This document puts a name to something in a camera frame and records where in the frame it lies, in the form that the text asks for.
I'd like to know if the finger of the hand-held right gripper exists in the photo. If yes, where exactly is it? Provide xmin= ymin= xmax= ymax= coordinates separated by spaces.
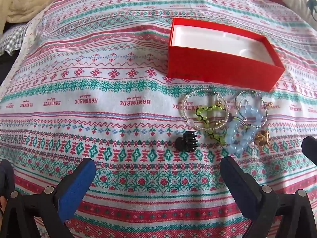
xmin=302 ymin=136 xmax=317 ymax=166

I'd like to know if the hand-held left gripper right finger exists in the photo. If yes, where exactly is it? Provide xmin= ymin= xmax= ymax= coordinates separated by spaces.
xmin=220 ymin=156 xmax=317 ymax=238

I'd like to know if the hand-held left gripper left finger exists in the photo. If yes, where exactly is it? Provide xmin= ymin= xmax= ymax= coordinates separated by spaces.
xmin=0 ymin=157 xmax=97 ymax=238

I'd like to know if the pale blue bead bracelet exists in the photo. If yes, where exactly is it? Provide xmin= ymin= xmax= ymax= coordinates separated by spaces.
xmin=226 ymin=104 xmax=264 ymax=158

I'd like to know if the green bead bracelet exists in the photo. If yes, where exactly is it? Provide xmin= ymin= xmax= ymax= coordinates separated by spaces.
xmin=196 ymin=105 xmax=228 ymax=145

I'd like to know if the silver beaded hoop bracelet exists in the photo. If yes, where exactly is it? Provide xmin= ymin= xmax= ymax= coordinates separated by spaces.
xmin=235 ymin=90 xmax=269 ymax=127
xmin=183 ymin=88 xmax=229 ymax=130

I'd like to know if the red cardboard box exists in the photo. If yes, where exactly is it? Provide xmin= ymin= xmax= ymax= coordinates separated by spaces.
xmin=168 ymin=17 xmax=285 ymax=92

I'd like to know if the black hair claw clip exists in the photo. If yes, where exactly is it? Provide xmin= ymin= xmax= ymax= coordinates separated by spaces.
xmin=173 ymin=131 xmax=200 ymax=153

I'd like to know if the patterned printed blanket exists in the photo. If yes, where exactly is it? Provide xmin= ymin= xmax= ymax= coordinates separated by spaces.
xmin=0 ymin=0 xmax=317 ymax=238

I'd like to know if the white deer print pillow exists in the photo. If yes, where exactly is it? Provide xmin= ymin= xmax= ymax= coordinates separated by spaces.
xmin=281 ymin=0 xmax=317 ymax=34

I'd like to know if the grey checked bed sheet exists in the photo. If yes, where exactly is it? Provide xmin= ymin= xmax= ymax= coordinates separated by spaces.
xmin=0 ymin=22 xmax=32 ymax=55

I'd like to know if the beige quilted blanket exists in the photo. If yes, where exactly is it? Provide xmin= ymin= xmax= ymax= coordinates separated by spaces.
xmin=0 ymin=0 xmax=52 ymax=34

